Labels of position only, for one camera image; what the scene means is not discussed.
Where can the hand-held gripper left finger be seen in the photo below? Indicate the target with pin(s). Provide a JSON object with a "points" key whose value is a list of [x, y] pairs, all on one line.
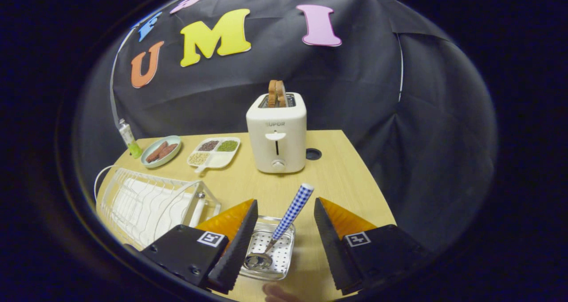
{"points": [[230, 253]]}

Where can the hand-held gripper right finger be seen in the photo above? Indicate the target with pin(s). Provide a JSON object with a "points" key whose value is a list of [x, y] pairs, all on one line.
{"points": [[337, 248]]}

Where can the pale green plate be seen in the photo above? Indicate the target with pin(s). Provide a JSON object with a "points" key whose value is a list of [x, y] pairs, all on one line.
{"points": [[174, 141]]}

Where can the white divided tray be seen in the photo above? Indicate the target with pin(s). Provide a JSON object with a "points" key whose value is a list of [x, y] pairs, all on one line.
{"points": [[219, 159]]}

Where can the pile of yellow beans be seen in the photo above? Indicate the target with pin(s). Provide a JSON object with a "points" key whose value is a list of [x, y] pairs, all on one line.
{"points": [[199, 158]]}

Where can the pile of green beans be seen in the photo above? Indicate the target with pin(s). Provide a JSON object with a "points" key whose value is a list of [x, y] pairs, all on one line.
{"points": [[227, 146]]}

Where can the pile of dark beans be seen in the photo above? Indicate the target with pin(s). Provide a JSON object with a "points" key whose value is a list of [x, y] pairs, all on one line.
{"points": [[208, 145]]}

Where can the white toaster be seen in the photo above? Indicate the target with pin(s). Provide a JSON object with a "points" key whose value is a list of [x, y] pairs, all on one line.
{"points": [[275, 146]]}

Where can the brown meat patty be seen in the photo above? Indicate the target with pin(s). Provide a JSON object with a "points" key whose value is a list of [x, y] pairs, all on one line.
{"points": [[167, 151], [156, 152]]}

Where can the green liquid bottle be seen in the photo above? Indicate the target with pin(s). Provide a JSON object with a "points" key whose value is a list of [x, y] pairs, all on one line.
{"points": [[128, 137]]}

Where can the toasted bread slice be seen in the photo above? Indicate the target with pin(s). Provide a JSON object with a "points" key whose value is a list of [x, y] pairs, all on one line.
{"points": [[271, 93], [281, 93]]}

